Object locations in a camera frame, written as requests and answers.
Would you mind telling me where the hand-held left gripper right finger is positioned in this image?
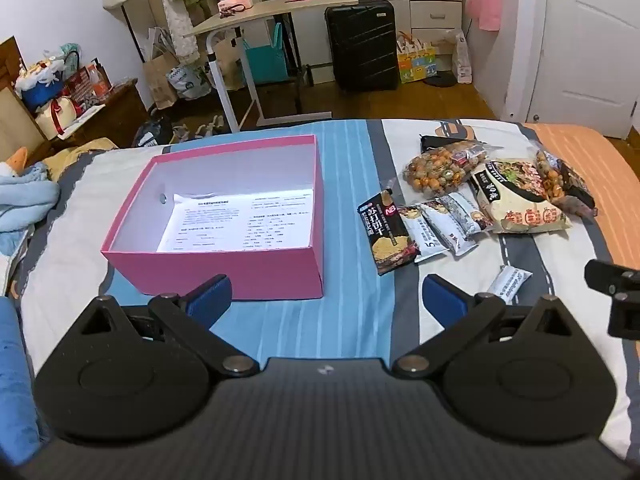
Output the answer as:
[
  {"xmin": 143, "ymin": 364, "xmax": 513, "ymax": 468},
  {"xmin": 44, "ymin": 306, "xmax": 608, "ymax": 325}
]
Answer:
[{"xmin": 392, "ymin": 274, "xmax": 588, "ymax": 378}]

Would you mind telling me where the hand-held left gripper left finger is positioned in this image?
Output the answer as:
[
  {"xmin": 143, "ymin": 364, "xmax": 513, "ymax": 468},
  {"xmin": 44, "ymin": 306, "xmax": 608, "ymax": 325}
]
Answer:
[{"xmin": 75, "ymin": 274, "xmax": 261, "ymax": 378}]

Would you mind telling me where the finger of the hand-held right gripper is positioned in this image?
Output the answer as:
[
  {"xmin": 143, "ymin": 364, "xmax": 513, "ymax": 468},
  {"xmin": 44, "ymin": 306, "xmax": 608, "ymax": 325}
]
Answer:
[
  {"xmin": 584, "ymin": 259, "xmax": 640, "ymax": 295},
  {"xmin": 607, "ymin": 285, "xmax": 640, "ymax": 342}
]

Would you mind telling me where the pink cardboard box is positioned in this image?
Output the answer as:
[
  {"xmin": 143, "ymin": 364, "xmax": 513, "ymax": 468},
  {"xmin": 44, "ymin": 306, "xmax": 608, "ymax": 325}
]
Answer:
[{"xmin": 100, "ymin": 134, "xmax": 325, "ymax": 301}]

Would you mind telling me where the black cracker packet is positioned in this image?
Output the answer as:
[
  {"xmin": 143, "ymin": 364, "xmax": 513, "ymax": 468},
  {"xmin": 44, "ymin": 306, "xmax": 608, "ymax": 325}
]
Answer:
[{"xmin": 357, "ymin": 188, "xmax": 420, "ymax": 276}]

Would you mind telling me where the clear bag of colourful nuts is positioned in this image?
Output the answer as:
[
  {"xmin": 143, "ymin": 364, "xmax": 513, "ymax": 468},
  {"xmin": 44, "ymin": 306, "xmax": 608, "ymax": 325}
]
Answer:
[{"xmin": 402, "ymin": 141, "xmax": 489, "ymax": 197}]

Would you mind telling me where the glossy black packet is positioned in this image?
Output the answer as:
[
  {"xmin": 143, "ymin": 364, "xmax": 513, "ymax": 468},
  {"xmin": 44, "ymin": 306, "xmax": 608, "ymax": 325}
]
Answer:
[{"xmin": 418, "ymin": 133, "xmax": 482, "ymax": 154}]

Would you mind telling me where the white snack bar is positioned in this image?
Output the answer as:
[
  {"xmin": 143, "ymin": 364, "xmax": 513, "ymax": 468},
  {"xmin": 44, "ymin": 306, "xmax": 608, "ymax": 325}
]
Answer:
[
  {"xmin": 400, "ymin": 204, "xmax": 449, "ymax": 264},
  {"xmin": 421, "ymin": 199, "xmax": 479, "ymax": 257},
  {"xmin": 441, "ymin": 191, "xmax": 494, "ymax": 237}
]

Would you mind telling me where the small white sachet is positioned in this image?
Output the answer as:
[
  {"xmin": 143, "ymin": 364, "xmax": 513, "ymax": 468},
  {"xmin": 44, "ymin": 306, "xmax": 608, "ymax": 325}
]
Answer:
[{"xmin": 487, "ymin": 264, "xmax": 534, "ymax": 304}]

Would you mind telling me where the printed paper sheet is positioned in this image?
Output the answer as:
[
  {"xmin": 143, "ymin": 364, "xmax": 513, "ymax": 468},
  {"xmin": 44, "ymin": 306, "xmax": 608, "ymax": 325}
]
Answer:
[{"xmin": 156, "ymin": 190, "xmax": 315, "ymax": 254}]

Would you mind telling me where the dark bag of orange nuts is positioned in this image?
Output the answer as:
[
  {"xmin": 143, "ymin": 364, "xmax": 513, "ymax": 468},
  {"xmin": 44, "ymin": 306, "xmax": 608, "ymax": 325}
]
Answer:
[{"xmin": 534, "ymin": 149, "xmax": 599, "ymax": 219}]

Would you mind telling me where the printed bedsheet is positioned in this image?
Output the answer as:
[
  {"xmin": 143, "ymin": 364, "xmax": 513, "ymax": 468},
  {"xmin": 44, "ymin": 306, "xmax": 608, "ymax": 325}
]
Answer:
[{"xmin": 0, "ymin": 117, "xmax": 640, "ymax": 461}]

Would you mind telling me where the cream noodle packet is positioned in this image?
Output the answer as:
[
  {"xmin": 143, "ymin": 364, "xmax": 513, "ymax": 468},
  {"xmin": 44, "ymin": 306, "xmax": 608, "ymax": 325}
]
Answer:
[{"xmin": 469, "ymin": 159, "xmax": 572, "ymax": 234}]

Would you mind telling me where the black floor bag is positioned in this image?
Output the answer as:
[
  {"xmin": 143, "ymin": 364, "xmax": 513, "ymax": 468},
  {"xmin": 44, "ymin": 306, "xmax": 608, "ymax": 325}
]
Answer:
[{"xmin": 132, "ymin": 117, "xmax": 174, "ymax": 149}]

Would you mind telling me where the wooden nightstand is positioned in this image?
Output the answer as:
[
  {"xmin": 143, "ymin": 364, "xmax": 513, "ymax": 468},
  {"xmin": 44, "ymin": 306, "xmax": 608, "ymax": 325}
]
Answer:
[{"xmin": 60, "ymin": 80, "xmax": 148, "ymax": 152}]

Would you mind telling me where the light blue plush blanket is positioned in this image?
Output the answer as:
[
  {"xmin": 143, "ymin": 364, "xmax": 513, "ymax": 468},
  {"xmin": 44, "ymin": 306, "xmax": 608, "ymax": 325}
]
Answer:
[{"xmin": 0, "ymin": 147, "xmax": 62, "ymax": 257}]

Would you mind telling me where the printed plastic bag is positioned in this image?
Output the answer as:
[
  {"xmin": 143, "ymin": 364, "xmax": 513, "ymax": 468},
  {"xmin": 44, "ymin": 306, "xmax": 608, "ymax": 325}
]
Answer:
[{"xmin": 167, "ymin": 62, "xmax": 212, "ymax": 100}]

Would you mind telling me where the brown paper bag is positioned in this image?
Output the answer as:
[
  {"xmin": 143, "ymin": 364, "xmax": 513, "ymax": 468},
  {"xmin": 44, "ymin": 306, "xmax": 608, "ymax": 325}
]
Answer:
[
  {"xmin": 142, "ymin": 44, "xmax": 179, "ymax": 110},
  {"xmin": 212, "ymin": 35, "xmax": 247, "ymax": 92}
]

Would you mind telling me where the white door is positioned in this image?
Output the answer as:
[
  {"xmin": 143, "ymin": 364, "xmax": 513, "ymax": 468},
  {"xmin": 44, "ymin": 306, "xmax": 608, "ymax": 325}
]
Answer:
[{"xmin": 522, "ymin": 0, "xmax": 640, "ymax": 140}]

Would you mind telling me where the colourful gift bag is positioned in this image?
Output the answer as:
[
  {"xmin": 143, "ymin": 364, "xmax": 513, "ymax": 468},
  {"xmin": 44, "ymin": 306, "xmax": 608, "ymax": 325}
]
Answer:
[{"xmin": 397, "ymin": 32, "xmax": 437, "ymax": 84}]

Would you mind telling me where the white standing bag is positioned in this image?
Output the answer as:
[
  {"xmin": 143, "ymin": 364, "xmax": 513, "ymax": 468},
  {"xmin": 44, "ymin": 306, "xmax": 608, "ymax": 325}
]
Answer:
[{"xmin": 452, "ymin": 30, "xmax": 474, "ymax": 84}]

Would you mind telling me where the teal shopping bag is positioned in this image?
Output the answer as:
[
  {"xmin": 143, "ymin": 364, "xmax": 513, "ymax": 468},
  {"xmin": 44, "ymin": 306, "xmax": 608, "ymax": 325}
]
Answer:
[{"xmin": 242, "ymin": 22, "xmax": 291, "ymax": 85}]

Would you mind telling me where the red box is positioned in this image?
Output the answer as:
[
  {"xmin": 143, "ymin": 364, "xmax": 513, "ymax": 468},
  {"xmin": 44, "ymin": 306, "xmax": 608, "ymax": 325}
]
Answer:
[{"xmin": 65, "ymin": 61, "xmax": 113, "ymax": 107}]

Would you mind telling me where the black suitcase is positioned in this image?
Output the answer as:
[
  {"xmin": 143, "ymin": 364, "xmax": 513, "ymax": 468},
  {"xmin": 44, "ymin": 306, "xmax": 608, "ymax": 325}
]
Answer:
[{"xmin": 324, "ymin": 0, "xmax": 400, "ymax": 94}]

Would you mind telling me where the blue bag with plush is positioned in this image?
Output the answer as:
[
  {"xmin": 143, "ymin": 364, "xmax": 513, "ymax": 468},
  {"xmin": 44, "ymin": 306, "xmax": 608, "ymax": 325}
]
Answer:
[{"xmin": 15, "ymin": 54, "xmax": 67, "ymax": 112}]

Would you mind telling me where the wooden headboard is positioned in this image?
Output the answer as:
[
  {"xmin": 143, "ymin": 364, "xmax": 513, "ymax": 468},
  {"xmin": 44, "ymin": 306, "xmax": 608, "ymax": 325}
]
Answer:
[{"xmin": 0, "ymin": 35, "xmax": 53, "ymax": 163}]

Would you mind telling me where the white fluffy garment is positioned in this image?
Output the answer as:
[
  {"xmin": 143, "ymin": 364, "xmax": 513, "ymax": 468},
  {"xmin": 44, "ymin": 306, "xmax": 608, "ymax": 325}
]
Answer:
[{"xmin": 154, "ymin": 0, "xmax": 262, "ymax": 67}]

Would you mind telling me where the pink pouch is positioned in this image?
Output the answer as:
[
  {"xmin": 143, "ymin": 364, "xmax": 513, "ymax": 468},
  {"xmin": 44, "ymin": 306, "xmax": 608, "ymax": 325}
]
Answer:
[{"xmin": 217, "ymin": 0, "xmax": 254, "ymax": 17}]

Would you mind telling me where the pink paper bag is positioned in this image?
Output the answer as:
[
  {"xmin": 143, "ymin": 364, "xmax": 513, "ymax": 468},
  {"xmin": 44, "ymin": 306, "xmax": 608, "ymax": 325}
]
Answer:
[{"xmin": 464, "ymin": 0, "xmax": 502, "ymax": 32}]

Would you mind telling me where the cream bag with red strap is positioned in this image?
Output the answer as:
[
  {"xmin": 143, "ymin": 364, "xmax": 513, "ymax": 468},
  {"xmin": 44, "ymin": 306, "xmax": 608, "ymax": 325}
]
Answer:
[{"xmin": 34, "ymin": 97, "xmax": 85, "ymax": 140}]

